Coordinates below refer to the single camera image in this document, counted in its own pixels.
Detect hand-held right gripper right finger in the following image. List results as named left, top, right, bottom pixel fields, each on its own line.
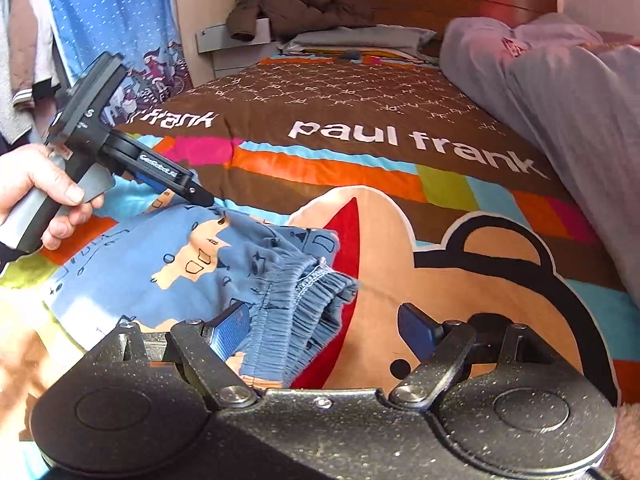
left=389, top=302, right=558, bottom=409

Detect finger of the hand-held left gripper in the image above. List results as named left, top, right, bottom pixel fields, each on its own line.
left=129, top=171, right=174, bottom=197
left=170, top=176, right=224, bottom=209

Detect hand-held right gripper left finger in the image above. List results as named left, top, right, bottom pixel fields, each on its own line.
left=92, top=304, right=258, bottom=408

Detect blue printed pants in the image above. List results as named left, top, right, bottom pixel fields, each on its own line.
left=42, top=199, right=362, bottom=392

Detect person's left hand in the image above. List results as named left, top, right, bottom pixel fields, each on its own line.
left=0, top=142, right=106, bottom=252

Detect hanging grey jacket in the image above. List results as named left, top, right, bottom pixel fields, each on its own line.
left=0, top=0, right=57, bottom=147

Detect blue printed curtain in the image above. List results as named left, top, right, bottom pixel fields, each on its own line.
left=37, top=0, right=195, bottom=128

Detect white nightstand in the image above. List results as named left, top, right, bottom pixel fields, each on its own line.
left=195, top=16, right=275, bottom=80

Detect colourful printed blanket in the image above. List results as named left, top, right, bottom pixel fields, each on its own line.
left=0, top=54, right=640, bottom=480

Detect brown jacket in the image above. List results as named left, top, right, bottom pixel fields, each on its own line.
left=226, top=0, right=377, bottom=44

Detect grey pillow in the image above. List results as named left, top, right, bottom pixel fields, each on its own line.
left=279, top=26, right=442, bottom=57

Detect striped colourful pillow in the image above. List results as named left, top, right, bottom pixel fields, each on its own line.
left=286, top=46, right=442, bottom=68

